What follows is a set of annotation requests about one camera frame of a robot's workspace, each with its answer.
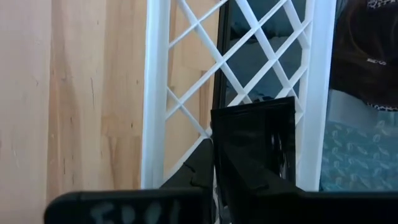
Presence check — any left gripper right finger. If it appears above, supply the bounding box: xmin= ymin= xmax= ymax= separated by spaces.
xmin=216 ymin=146 xmax=398 ymax=224

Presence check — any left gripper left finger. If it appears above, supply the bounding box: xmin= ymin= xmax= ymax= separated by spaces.
xmin=45 ymin=138 xmax=216 ymax=224

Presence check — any black rectangular plate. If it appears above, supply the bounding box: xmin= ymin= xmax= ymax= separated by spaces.
xmin=210 ymin=96 xmax=297 ymax=194

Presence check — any person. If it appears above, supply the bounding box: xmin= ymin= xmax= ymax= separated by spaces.
xmin=320 ymin=0 xmax=398 ymax=192

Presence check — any white metal frame leg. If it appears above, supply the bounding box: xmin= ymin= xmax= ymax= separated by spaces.
xmin=140 ymin=0 xmax=338 ymax=192

